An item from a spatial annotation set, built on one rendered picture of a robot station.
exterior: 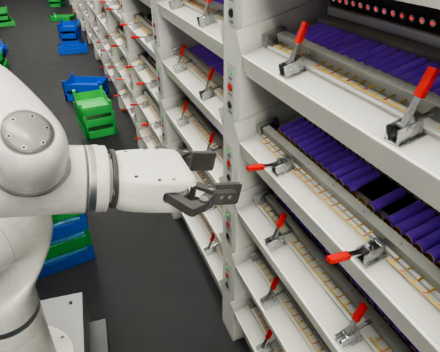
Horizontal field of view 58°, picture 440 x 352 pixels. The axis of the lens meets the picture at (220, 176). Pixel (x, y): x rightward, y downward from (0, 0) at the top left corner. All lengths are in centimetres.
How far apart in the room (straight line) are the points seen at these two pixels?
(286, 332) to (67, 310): 54
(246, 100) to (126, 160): 44
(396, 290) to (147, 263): 123
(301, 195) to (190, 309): 87
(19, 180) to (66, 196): 7
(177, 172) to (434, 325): 37
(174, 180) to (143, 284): 116
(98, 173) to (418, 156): 37
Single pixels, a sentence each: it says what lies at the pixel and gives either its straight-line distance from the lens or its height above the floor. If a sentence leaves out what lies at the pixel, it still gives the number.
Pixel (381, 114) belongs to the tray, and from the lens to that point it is 58.
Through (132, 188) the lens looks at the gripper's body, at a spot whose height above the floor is 92.
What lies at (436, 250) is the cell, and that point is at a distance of 64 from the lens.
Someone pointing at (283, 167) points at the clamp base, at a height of 77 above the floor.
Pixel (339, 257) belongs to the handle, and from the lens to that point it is 59.
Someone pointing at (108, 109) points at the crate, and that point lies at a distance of 266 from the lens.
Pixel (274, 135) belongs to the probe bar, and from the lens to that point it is 88.
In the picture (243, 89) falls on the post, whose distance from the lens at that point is 88.
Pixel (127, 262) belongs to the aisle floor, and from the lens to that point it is 172.
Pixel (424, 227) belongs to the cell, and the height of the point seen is 80.
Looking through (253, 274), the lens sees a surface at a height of 36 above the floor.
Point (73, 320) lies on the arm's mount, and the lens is 107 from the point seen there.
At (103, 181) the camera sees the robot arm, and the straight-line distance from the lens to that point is 48.
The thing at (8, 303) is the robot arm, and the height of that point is 63.
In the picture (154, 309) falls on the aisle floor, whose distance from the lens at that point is 154.
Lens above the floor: 118
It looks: 33 degrees down
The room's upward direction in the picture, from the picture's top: straight up
